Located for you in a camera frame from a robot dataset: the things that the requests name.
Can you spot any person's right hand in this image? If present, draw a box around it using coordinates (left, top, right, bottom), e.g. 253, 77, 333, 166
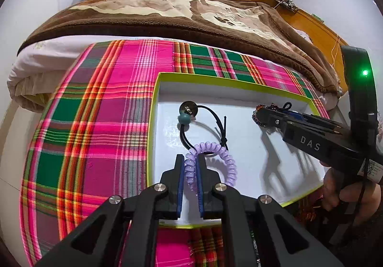
321, 162, 383, 214

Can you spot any orange cable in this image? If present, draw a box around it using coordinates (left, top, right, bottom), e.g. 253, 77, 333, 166
328, 33, 342, 68

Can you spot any purple spiral hair tie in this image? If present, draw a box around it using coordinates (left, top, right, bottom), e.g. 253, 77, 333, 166
185, 141, 237, 196

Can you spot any brown beaded bracelet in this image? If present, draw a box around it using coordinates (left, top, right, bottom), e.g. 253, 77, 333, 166
252, 103, 292, 128

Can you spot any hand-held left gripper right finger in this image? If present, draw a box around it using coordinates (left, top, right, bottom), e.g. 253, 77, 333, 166
196, 154, 344, 267

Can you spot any white tray with green rim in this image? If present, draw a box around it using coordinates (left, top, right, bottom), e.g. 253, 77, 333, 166
146, 72, 330, 229

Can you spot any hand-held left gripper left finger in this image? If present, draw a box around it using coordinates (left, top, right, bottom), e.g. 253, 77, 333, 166
36, 154, 186, 267

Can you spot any pink green plaid cloth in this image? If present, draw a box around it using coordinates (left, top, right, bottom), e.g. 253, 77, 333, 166
19, 40, 333, 267

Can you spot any power strip with plugs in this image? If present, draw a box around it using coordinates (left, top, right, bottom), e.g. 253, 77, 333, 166
274, 0, 297, 12

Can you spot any wooden bed frame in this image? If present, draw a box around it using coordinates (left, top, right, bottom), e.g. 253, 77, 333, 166
277, 5, 353, 85

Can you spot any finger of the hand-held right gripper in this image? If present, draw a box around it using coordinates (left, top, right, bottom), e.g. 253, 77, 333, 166
261, 109, 293, 136
281, 109, 344, 132

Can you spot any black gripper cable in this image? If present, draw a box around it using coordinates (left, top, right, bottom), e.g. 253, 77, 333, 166
357, 158, 371, 226

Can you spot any brown beige blanket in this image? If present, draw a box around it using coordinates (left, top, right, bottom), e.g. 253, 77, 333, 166
18, 0, 344, 98

